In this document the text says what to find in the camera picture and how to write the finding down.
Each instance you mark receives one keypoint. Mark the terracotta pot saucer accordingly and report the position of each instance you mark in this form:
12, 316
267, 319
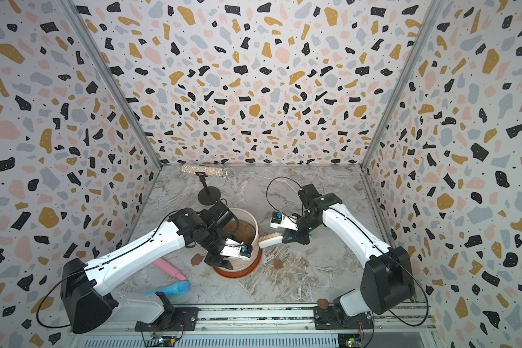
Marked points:
240, 274

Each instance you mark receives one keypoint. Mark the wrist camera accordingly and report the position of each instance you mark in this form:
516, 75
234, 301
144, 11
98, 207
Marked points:
280, 220
234, 249

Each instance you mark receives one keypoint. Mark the pink silicone tool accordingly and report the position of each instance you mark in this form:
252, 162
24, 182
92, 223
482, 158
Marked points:
169, 269

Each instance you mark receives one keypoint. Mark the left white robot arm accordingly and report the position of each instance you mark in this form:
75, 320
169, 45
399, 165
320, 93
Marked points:
88, 289

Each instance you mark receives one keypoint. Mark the mud piece on rail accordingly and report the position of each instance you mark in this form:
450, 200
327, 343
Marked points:
323, 303

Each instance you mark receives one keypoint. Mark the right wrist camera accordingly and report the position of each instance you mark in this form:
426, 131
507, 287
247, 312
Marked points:
280, 220

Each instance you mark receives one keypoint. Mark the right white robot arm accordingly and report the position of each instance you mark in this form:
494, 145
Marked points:
387, 274

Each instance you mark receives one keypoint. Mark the fallen mud piece right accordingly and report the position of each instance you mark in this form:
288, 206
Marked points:
278, 264

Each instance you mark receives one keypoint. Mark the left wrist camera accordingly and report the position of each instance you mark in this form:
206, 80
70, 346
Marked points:
234, 249

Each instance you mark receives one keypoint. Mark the fallen mud piece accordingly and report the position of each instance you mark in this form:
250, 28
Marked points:
197, 260
278, 264

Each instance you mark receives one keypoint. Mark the fallen mud piece left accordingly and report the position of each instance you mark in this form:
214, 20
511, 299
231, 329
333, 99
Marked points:
197, 260

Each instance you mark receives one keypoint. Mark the glitter tube on black stand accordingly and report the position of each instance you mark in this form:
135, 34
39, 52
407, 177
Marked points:
208, 195

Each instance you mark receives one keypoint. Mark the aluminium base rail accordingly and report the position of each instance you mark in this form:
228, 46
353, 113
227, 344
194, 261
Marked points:
271, 325

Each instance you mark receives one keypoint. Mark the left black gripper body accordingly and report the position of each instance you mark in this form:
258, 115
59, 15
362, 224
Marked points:
217, 259

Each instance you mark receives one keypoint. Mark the cream ceramic pot with soil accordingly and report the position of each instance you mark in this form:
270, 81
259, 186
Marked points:
244, 231

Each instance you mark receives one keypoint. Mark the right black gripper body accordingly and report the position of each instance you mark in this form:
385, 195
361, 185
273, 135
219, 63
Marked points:
305, 227

